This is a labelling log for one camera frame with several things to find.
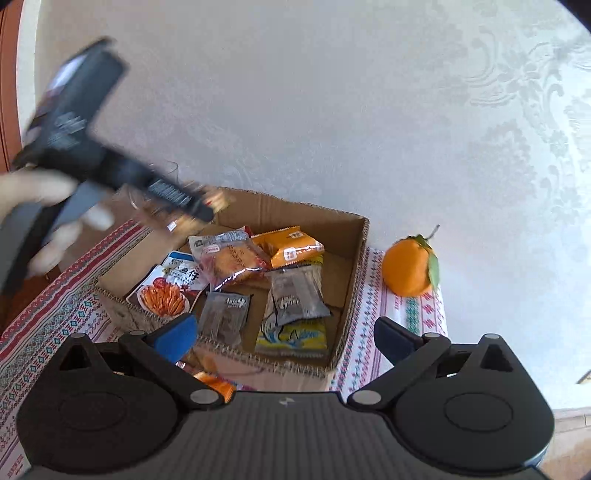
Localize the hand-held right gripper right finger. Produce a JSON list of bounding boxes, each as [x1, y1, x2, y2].
[[346, 316, 532, 411]]

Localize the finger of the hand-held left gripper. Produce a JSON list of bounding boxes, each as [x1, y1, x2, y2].
[[190, 187, 217, 223]]

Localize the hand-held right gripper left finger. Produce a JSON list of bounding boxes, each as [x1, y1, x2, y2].
[[55, 314, 227, 411]]

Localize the brown snack packet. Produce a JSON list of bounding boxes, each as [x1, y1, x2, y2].
[[139, 185, 236, 234]]

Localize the small dark grey packet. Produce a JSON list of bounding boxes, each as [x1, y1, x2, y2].
[[198, 291, 252, 347]]

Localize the clear bread packet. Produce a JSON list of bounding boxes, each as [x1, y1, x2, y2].
[[187, 228, 273, 294]]

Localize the cardboard box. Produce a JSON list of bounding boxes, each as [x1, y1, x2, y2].
[[95, 187, 372, 393]]

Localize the large grey cake packet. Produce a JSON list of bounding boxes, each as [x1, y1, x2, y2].
[[265, 265, 333, 328]]

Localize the person's left hand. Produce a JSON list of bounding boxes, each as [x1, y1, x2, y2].
[[0, 168, 116, 278]]

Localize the clear glass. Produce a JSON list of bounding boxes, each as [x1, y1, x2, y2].
[[129, 161, 183, 210]]

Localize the blue white snack packet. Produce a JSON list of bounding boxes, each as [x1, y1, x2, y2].
[[127, 251, 208, 319]]

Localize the orange foil snack packet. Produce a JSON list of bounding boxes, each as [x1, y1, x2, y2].
[[178, 348, 237, 402]]

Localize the orange fruit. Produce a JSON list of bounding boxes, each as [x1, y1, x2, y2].
[[382, 225, 440, 297]]

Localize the wooden door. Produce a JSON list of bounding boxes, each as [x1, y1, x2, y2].
[[0, 0, 24, 171]]

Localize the yellow blue snack packet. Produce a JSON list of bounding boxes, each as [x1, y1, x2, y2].
[[254, 318, 329, 361]]

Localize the patterned tablecloth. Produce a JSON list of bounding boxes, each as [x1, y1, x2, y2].
[[0, 219, 448, 480]]

